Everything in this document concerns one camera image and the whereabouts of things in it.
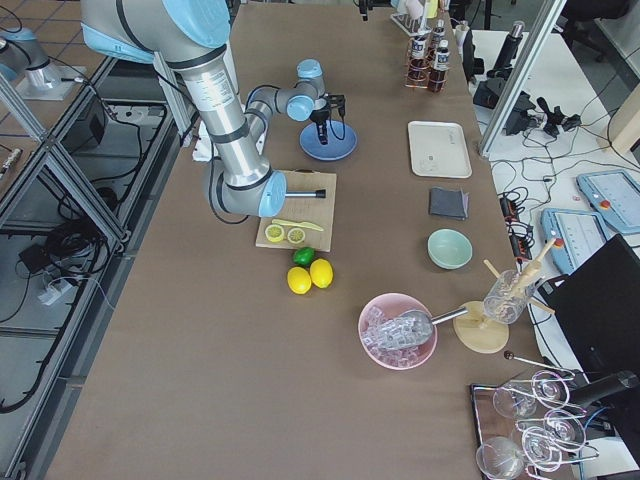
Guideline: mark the tea bottle left back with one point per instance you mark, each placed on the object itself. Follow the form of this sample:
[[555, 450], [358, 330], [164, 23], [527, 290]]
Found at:
[[438, 33]]

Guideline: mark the blue teach pendant near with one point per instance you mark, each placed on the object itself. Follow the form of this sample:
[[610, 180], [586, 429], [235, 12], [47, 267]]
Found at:
[[582, 233]]

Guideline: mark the glass cup on stand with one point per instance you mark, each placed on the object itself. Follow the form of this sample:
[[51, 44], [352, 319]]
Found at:
[[508, 298]]

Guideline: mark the yellow lemon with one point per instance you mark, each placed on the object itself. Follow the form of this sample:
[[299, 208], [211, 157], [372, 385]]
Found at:
[[299, 280], [321, 273]]

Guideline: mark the clear ice cubes pile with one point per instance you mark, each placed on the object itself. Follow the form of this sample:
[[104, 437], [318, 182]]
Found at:
[[385, 334]]

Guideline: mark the yellow lemon near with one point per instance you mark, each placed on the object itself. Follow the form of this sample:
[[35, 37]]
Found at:
[[299, 280]]

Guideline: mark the lemon half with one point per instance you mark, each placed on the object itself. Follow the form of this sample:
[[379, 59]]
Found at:
[[296, 235], [274, 233]]

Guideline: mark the copper wire bottle rack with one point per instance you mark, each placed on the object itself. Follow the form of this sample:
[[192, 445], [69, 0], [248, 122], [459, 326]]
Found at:
[[427, 62]]

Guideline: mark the yellow plastic knife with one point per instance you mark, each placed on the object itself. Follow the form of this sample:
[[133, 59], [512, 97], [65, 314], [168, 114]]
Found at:
[[301, 224]]

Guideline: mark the tea bottle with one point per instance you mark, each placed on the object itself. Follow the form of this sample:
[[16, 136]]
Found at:
[[438, 72], [417, 65], [438, 33]]

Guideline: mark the lemon half upper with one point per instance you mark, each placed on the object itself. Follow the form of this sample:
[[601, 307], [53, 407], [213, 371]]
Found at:
[[274, 233]]

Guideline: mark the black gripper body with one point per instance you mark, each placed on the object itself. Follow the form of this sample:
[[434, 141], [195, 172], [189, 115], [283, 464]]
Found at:
[[363, 9], [320, 118]]

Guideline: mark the wine glass rack tray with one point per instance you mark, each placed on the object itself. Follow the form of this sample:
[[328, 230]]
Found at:
[[528, 427]]

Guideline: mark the round wooden stand base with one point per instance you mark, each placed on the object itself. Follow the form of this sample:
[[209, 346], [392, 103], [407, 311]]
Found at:
[[478, 332]]

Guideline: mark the blue teach pendant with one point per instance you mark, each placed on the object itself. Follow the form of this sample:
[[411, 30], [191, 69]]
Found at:
[[615, 196], [582, 233]]

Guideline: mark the pink bowl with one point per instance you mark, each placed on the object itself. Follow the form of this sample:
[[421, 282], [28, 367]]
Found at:
[[380, 309]]

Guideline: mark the tea bottle front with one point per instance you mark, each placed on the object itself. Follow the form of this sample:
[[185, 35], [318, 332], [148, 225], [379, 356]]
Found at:
[[438, 72]]

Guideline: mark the lemon half lower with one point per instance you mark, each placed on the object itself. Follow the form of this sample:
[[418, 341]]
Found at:
[[296, 235]]

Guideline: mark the grey folded cloth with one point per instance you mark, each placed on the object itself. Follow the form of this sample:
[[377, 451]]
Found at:
[[448, 203]]

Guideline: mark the green lime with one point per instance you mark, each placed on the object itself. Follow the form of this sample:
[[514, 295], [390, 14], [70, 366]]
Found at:
[[304, 256]]

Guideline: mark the blue plate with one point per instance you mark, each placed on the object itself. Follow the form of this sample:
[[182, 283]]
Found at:
[[341, 141]]

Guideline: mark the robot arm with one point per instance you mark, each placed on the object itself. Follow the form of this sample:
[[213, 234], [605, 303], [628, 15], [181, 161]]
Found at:
[[193, 37]]

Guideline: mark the blue teach pendant far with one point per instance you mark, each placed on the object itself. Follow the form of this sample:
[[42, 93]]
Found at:
[[615, 196]]

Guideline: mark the wooden cutting board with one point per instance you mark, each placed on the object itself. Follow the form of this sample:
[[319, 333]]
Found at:
[[319, 211]]

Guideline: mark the tea bottle right back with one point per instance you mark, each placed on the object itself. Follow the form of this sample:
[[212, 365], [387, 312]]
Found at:
[[417, 65]]

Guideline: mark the cream rabbit tray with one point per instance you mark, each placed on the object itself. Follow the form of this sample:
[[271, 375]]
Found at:
[[438, 149]]

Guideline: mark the yellow lemon far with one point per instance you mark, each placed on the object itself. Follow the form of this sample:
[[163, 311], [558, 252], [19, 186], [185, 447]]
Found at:
[[321, 273]]

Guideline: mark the mint green bowl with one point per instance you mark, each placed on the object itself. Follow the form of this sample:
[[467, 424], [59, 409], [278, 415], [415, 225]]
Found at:
[[449, 249]]

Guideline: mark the black laptop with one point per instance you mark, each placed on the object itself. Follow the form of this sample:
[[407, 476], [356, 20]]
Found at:
[[597, 308]]

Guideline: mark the aluminium frame post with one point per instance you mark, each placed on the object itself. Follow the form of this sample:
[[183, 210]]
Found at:
[[542, 27]]

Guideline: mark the metal ice scoop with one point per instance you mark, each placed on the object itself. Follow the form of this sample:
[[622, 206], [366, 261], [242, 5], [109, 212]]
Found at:
[[417, 327]]

